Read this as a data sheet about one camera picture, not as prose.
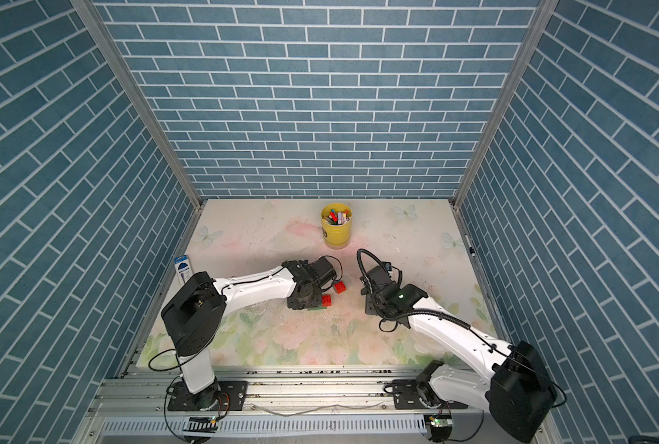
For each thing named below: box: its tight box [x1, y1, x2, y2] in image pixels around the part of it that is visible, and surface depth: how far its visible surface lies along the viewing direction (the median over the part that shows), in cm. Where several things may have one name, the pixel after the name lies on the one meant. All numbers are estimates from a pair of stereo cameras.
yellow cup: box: [320, 202, 353, 249], surface depth 101 cm
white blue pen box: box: [174, 254, 194, 285], surface depth 101 cm
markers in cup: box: [322, 208, 351, 225], surface depth 101 cm
